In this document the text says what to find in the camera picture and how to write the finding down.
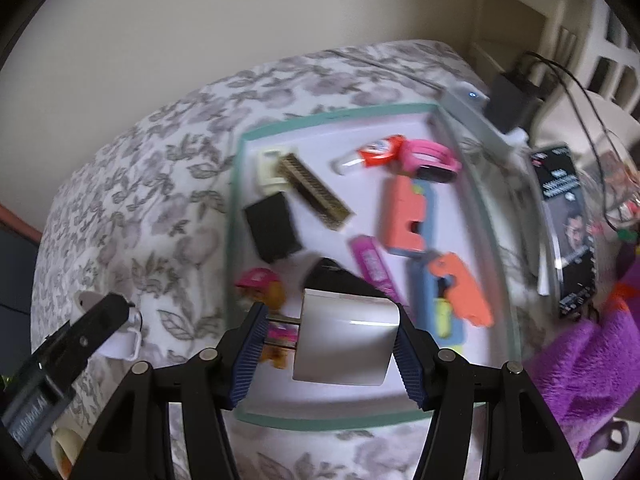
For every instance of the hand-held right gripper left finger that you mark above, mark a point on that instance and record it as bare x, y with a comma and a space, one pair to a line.
247, 355

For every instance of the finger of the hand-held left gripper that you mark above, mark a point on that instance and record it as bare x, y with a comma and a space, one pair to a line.
90, 330

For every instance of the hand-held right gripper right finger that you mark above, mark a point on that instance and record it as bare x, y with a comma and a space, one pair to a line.
407, 360

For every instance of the white charger plug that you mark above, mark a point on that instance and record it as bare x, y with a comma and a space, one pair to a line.
345, 345

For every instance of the brown dog toy pink helmet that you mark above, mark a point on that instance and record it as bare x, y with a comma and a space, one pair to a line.
260, 285

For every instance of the orange toy gun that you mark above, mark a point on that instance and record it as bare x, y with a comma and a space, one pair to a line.
462, 285

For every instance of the purple tube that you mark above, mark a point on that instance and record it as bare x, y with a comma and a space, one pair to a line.
372, 260

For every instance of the black charger plug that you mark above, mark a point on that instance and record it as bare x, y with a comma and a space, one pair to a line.
272, 225

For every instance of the coral and green toy block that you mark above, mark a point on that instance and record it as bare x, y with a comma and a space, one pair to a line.
400, 210

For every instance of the gold patterned bar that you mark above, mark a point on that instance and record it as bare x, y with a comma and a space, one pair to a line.
315, 191

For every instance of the cream cube frame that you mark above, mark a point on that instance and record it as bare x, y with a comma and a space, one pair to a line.
267, 172

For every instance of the pink wristwatch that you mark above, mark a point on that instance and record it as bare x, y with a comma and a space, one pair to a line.
425, 152

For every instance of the red glue bottle white cap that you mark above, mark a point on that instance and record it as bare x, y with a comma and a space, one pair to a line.
377, 152

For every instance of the teal tray white inside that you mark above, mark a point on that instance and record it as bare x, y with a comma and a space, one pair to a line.
350, 130

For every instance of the cream tape roll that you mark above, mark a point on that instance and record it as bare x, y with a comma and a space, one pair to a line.
62, 452

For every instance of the dark cabinet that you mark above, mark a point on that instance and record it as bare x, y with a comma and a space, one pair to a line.
15, 270

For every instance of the purple fuzzy cloth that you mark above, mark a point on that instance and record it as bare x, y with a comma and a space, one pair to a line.
585, 375

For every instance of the floral grey white blanket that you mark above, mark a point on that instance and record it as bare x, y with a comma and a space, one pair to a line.
150, 160

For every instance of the black printed box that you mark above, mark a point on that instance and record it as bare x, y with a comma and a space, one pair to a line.
570, 220

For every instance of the white device blue light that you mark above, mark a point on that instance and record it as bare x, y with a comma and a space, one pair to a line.
467, 102

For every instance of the clear plastic bag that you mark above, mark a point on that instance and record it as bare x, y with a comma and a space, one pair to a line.
620, 195

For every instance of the black power adapter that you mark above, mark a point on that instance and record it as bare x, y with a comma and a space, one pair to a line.
512, 100

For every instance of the white shelf unit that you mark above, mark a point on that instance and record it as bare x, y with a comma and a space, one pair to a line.
600, 25

